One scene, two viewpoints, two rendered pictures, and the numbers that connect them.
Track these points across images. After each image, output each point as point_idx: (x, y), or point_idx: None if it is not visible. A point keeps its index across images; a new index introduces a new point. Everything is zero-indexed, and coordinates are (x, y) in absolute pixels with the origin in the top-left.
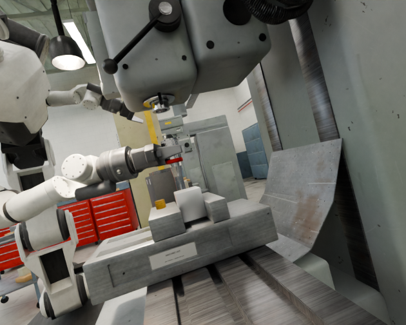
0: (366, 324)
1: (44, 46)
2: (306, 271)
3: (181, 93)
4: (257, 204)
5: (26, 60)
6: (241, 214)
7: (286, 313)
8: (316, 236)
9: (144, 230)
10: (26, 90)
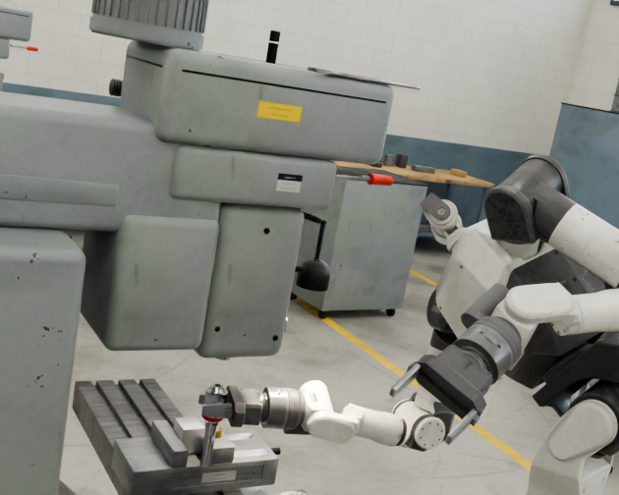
0: (103, 420)
1: (486, 213)
2: (109, 441)
3: None
4: (124, 446)
5: (454, 251)
6: (140, 437)
7: (130, 428)
8: (69, 487)
9: (236, 454)
10: (448, 298)
